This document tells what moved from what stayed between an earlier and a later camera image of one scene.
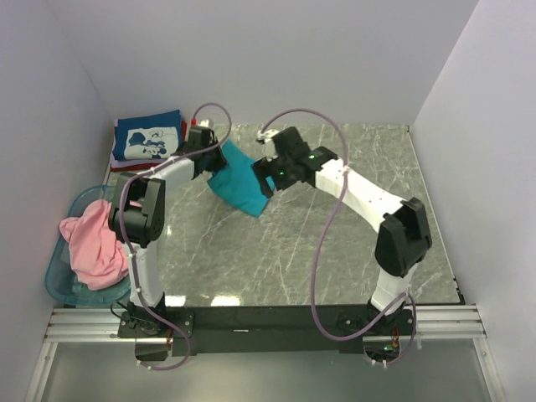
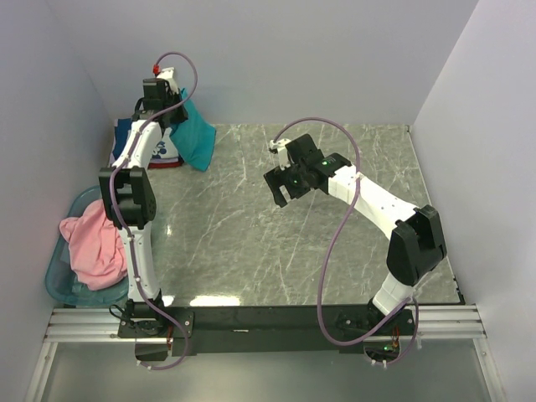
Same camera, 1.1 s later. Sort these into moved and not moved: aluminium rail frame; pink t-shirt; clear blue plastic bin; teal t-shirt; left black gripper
Moved: teal t-shirt; left black gripper
Not moved: aluminium rail frame; pink t-shirt; clear blue plastic bin
